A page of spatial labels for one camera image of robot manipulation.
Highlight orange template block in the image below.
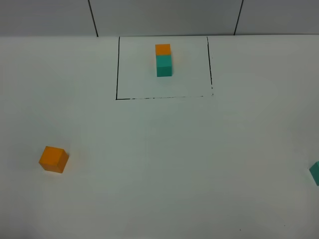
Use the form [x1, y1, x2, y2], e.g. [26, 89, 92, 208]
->
[155, 44, 171, 56]

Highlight teal template block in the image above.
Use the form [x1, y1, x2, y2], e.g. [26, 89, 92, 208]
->
[156, 55, 172, 77]

